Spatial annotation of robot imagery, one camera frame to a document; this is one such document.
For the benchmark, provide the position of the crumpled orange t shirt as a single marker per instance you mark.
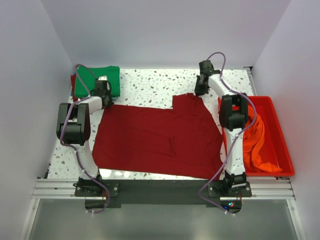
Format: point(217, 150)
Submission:
point(253, 142)

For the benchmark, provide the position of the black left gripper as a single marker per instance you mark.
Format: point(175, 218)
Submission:
point(107, 100)

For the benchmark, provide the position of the folded green t shirt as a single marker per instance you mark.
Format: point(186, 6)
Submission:
point(111, 74)

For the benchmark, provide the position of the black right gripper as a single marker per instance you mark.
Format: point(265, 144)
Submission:
point(200, 88)

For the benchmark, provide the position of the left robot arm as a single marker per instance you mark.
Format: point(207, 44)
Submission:
point(73, 130)

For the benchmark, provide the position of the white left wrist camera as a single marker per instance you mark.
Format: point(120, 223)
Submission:
point(103, 78)

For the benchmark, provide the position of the dark red t shirt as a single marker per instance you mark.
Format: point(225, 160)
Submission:
point(181, 141)
point(73, 84)

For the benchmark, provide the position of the folded dark red t shirt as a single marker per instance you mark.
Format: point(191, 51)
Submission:
point(73, 84)

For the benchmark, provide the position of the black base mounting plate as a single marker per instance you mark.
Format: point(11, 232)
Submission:
point(114, 193)

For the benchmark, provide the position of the red plastic bin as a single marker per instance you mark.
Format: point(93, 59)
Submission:
point(274, 149)

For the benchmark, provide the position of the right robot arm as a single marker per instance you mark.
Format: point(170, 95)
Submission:
point(233, 117)

